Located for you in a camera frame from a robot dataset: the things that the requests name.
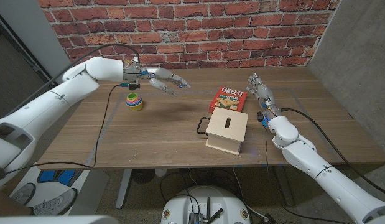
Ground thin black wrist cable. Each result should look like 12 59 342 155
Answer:
264 126 271 175
2 83 131 175

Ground wooden box with slot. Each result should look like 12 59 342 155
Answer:
205 107 249 156

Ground blue floor pad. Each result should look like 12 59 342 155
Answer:
36 169 85 187

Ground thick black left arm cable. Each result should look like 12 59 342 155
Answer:
5 43 141 118

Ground white robot torso base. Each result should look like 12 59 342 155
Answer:
160 185 251 224

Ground grey table leg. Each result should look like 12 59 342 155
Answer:
274 166 295 207

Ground printed red brick backdrop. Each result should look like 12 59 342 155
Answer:
38 0 341 82

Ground thin black left wrist cable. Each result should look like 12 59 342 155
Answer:
2 83 131 175

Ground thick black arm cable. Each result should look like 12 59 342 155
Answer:
5 43 141 118
281 107 385 197

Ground person leg brown trousers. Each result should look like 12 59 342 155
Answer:
0 190 36 217

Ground colourful stacking cup toy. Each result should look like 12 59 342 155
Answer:
125 92 144 112

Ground white table leg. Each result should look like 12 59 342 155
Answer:
115 169 133 210

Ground small grey torso device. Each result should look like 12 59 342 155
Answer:
188 212 205 224

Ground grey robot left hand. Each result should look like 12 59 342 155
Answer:
123 58 192 97

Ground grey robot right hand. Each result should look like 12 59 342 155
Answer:
245 73 282 121

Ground black floor power strip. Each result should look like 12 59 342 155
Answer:
257 213 277 224

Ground grey sneaker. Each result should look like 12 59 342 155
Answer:
32 187 78 217
10 182 37 206

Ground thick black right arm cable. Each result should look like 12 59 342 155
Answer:
281 107 385 197

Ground white floor board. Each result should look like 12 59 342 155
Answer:
8 164 109 216

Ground red Cheez-It cracker box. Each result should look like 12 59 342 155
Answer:
208 86 248 114

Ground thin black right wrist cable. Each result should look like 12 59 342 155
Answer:
264 126 271 175

